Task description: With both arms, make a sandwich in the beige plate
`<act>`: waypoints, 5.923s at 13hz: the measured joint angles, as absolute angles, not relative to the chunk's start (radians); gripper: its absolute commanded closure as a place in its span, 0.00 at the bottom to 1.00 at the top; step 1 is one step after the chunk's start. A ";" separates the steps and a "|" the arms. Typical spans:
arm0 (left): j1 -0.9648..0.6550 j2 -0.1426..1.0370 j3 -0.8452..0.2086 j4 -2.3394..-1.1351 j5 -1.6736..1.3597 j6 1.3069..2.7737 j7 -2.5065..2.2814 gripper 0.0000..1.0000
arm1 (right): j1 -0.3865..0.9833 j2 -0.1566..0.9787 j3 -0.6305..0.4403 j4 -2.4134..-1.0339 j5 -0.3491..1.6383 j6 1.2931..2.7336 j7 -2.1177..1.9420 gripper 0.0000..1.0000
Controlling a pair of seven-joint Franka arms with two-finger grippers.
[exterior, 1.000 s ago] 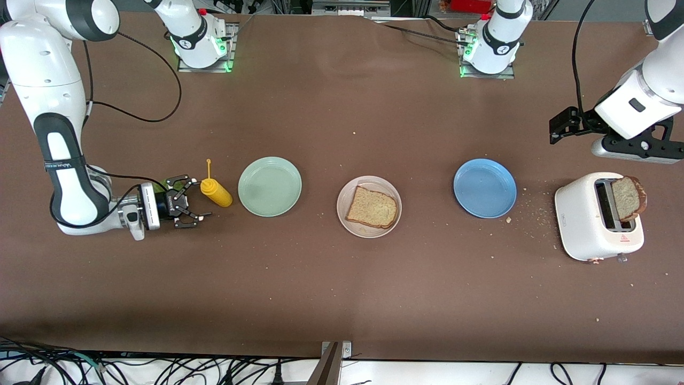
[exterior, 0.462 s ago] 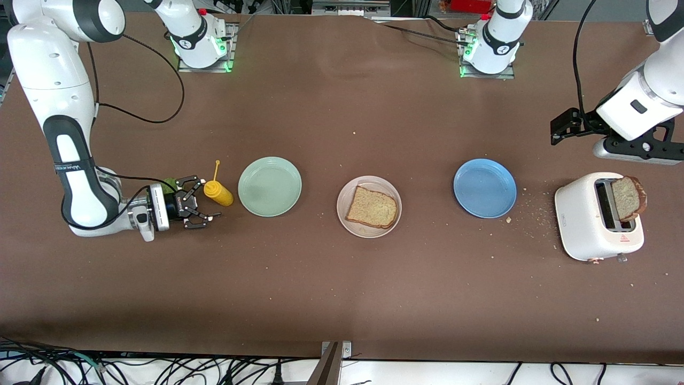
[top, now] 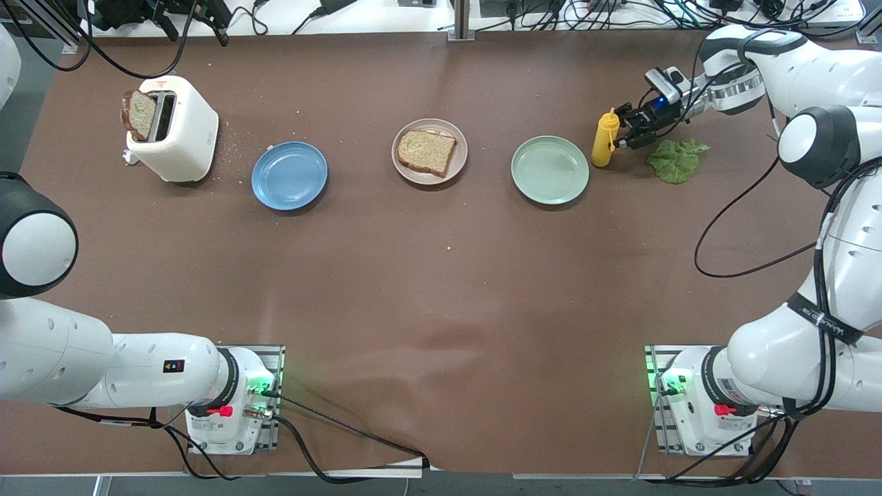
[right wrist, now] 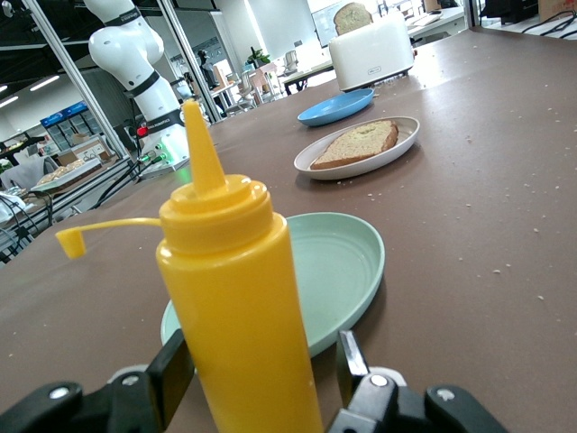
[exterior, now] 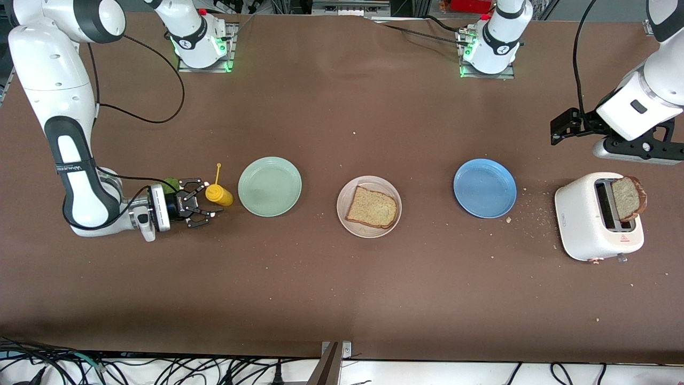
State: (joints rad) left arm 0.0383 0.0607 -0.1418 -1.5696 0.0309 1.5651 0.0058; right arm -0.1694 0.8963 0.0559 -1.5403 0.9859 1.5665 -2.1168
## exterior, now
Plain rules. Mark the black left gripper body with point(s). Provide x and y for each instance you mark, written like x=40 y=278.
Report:
x=587 y=122

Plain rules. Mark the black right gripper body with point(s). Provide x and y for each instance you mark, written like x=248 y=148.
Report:
x=173 y=205

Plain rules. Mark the green lettuce leaf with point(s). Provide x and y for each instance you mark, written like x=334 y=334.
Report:
x=171 y=184

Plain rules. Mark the yellow mustard squeeze bottle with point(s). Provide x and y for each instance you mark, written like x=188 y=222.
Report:
x=220 y=196

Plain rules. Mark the beige plate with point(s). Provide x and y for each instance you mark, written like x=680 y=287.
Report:
x=368 y=232

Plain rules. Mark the brown bread slice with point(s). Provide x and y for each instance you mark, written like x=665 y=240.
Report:
x=371 y=207
x=628 y=198

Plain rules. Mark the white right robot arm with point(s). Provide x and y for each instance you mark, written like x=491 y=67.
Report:
x=51 y=69

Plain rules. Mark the pale green plate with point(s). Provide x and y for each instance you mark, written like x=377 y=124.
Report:
x=270 y=187

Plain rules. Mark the blue plate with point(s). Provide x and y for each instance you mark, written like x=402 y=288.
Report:
x=484 y=188

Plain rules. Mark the white toaster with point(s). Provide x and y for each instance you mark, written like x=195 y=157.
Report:
x=574 y=214

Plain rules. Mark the red box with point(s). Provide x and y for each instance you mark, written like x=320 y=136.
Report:
x=470 y=5

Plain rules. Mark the grey metal beam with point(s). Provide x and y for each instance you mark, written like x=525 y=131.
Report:
x=327 y=371

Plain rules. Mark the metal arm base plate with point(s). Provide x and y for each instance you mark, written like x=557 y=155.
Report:
x=187 y=68
x=481 y=76

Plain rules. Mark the silver corner bracket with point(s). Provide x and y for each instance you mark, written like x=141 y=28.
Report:
x=347 y=350

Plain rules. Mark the grey metal frame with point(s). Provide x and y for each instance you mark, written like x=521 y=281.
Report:
x=350 y=8

